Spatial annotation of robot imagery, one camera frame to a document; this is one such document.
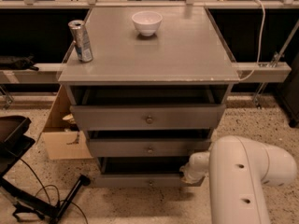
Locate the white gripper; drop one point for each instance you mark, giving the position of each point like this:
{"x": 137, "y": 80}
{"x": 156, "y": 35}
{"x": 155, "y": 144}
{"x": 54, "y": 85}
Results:
{"x": 193, "y": 170}

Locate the grey drawer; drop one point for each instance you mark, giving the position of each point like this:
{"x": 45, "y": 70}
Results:
{"x": 142, "y": 172}
{"x": 146, "y": 117}
{"x": 146, "y": 147}

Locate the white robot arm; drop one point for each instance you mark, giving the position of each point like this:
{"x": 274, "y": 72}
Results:
{"x": 238, "y": 168}

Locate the grey drawer cabinet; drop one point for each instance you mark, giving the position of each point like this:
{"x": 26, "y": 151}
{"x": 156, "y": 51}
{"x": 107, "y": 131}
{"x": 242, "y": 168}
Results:
{"x": 149, "y": 105}

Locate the cardboard box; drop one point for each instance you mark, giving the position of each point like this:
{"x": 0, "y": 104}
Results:
{"x": 63, "y": 141}

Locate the white ceramic bowl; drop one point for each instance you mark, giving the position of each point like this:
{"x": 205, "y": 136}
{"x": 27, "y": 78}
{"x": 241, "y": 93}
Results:
{"x": 147, "y": 23}

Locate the silver drink can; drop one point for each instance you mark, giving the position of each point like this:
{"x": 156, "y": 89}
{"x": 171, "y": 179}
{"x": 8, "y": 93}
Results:
{"x": 82, "y": 40}

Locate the black stand with tray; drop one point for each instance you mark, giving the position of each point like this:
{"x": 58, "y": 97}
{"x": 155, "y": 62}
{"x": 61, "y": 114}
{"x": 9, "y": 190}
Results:
{"x": 20, "y": 182}

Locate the grey metal rail frame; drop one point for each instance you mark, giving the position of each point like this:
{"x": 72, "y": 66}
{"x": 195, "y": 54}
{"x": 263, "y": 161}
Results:
{"x": 31, "y": 73}

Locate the black cloth on rail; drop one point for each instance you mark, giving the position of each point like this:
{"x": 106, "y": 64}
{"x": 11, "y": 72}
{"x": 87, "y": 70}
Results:
{"x": 17, "y": 63}

